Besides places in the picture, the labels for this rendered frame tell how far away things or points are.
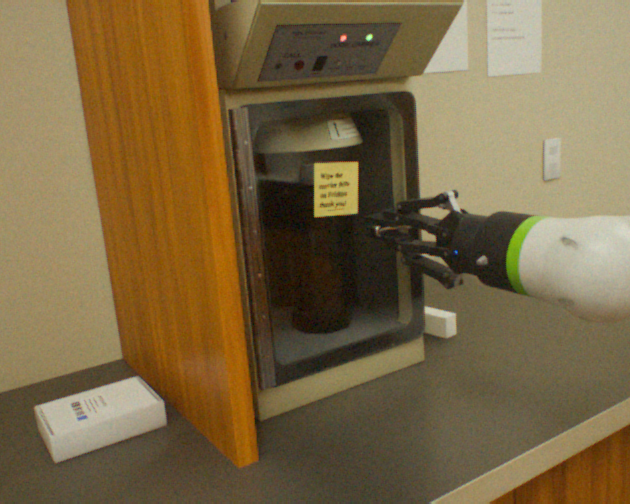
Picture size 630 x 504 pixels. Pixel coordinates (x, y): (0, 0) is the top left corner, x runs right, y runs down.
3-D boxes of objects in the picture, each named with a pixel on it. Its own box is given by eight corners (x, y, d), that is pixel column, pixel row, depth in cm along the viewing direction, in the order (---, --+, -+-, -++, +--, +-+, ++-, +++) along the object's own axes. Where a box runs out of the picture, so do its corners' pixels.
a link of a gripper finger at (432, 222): (447, 241, 83) (447, 231, 82) (390, 222, 92) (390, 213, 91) (469, 235, 85) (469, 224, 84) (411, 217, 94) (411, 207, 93)
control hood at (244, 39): (222, 90, 84) (213, 8, 82) (413, 76, 101) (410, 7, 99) (265, 85, 75) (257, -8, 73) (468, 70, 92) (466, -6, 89)
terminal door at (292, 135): (262, 389, 94) (231, 105, 85) (422, 335, 110) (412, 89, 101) (264, 391, 94) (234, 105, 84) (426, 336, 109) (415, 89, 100)
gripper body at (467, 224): (516, 274, 82) (462, 262, 90) (514, 208, 80) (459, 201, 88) (474, 289, 78) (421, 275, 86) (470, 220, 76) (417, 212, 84)
